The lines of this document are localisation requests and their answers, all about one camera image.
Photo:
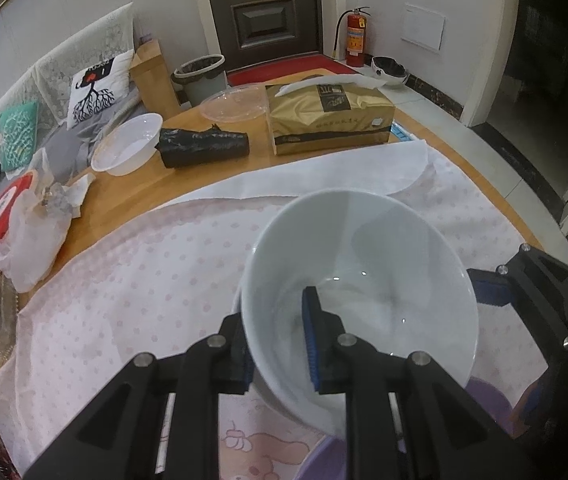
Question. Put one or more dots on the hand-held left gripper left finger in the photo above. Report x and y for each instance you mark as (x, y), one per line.
(224, 360)

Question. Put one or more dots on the red doormat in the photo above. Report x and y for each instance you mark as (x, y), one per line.
(289, 70)

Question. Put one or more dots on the grey trash bin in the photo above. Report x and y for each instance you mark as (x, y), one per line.
(201, 80)

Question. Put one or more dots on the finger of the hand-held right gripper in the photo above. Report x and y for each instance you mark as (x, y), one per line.
(539, 395)
(489, 290)

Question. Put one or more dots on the white tree-print pillow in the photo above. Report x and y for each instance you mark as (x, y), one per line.
(99, 90)

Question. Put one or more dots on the white plastic bag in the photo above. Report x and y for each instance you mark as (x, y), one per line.
(34, 250)

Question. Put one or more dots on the gold tissue box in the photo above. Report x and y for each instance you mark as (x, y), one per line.
(329, 120)

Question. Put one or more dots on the white wall panel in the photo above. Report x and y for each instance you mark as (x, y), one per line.
(424, 26)

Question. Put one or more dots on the teal pillow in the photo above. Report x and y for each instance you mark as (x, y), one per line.
(16, 135)

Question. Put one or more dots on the white plastic bowl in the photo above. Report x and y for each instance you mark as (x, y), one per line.
(129, 145)

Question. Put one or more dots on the purple plate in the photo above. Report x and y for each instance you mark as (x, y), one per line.
(489, 405)

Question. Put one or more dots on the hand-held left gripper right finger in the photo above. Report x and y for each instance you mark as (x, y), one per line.
(311, 340)

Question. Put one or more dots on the black bag roll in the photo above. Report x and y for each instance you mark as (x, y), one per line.
(204, 147)

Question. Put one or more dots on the blue packet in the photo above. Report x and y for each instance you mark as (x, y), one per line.
(401, 132)

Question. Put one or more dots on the grey sofa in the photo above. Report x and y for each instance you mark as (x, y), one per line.
(64, 60)

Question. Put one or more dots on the dark brown door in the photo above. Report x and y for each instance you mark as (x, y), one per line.
(259, 10)

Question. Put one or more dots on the white pink-dotted tablecloth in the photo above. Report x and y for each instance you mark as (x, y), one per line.
(164, 270)

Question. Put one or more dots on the red fire extinguisher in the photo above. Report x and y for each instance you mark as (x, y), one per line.
(356, 35)

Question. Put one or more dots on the red round lid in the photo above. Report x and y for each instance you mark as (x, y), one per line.
(1, 210)

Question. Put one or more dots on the clear plastic lid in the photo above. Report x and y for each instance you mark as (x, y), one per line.
(234, 105)

